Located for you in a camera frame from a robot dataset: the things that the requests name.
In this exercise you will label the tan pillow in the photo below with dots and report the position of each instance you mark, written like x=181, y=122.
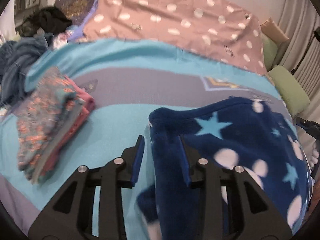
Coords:
x=273, y=33

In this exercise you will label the purple printed sheet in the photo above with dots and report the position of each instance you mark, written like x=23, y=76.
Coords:
x=75, y=5

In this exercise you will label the white printed cloth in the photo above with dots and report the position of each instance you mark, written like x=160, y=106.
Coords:
x=65, y=37

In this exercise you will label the pink polka dot sheet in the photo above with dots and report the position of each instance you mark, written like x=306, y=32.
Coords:
x=175, y=17

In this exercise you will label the blue fleece pajama top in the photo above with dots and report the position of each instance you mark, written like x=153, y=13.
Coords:
x=225, y=155

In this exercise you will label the dark green clothing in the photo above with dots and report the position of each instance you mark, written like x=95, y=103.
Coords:
x=31, y=27

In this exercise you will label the stack of folded clothes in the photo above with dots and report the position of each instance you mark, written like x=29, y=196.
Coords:
x=45, y=115

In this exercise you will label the teal knit blanket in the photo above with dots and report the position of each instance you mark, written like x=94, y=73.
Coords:
x=18, y=60

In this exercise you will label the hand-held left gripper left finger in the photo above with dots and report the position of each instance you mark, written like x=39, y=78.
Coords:
x=138, y=160

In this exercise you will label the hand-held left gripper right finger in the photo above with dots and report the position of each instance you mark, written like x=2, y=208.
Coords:
x=185, y=166

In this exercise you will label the person's right hand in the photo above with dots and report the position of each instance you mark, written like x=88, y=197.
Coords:
x=314, y=156

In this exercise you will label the black floor lamp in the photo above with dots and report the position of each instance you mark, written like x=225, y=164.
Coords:
x=306, y=52

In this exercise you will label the black clothing pile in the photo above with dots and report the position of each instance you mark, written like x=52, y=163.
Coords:
x=53, y=20

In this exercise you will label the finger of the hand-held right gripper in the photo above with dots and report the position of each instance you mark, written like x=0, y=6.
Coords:
x=308, y=126

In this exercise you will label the large green pillow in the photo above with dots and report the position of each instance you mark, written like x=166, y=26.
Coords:
x=291, y=90

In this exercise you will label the small green pillow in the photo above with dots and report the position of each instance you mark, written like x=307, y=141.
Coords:
x=270, y=52

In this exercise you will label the blue and grey bed blanket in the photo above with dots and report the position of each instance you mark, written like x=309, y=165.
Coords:
x=120, y=85

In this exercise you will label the pink folded garment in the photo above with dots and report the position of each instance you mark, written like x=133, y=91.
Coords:
x=82, y=105

